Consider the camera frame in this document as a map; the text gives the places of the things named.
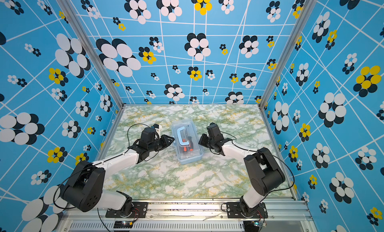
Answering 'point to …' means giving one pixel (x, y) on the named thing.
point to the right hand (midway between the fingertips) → (200, 139)
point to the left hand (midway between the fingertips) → (175, 139)
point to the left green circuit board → (123, 224)
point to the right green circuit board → (259, 223)
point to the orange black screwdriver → (191, 147)
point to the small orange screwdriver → (185, 149)
